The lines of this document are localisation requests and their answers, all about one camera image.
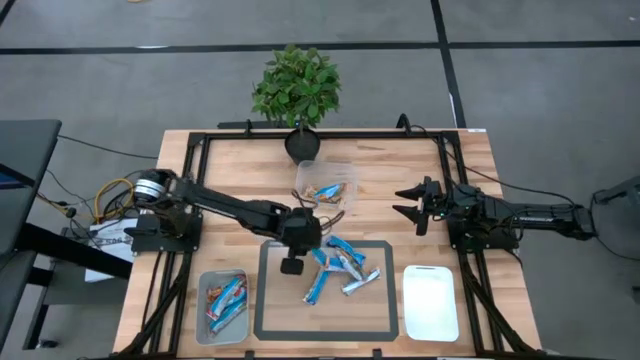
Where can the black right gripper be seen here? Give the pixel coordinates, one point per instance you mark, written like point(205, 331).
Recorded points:
point(432, 205)

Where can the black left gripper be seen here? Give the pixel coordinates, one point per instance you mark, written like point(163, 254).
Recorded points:
point(302, 230)

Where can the blue orange granola bar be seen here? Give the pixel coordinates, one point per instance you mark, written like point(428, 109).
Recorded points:
point(347, 248)
point(330, 190)
point(361, 283)

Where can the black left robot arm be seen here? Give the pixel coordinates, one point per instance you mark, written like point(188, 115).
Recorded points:
point(225, 202)

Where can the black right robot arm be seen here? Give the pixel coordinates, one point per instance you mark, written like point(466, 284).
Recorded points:
point(525, 215)

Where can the blue purple granola bar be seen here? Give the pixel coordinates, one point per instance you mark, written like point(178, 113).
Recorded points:
point(316, 289)

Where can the clear plastic bin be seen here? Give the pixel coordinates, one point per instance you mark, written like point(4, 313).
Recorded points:
point(325, 172)

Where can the translucent mat black border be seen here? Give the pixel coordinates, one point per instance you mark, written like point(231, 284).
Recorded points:
point(325, 320)

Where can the white plastic bin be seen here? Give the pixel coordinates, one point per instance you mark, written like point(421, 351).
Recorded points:
point(430, 305)

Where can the grey plastic bin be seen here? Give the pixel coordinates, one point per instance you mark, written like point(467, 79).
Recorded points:
point(206, 330)

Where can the green potted plant black pot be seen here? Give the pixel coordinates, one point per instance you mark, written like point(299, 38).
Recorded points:
point(300, 90)

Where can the white cardboard box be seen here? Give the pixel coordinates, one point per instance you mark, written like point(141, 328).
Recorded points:
point(107, 235)

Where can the dark grey chair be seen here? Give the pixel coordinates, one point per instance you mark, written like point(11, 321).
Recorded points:
point(620, 215)

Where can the black desk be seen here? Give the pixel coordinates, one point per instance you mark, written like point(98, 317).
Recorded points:
point(25, 175)

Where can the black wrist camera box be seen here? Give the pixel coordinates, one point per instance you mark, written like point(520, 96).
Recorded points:
point(292, 266)

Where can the black aluminium table frame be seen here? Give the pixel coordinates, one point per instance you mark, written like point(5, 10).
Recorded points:
point(325, 135)

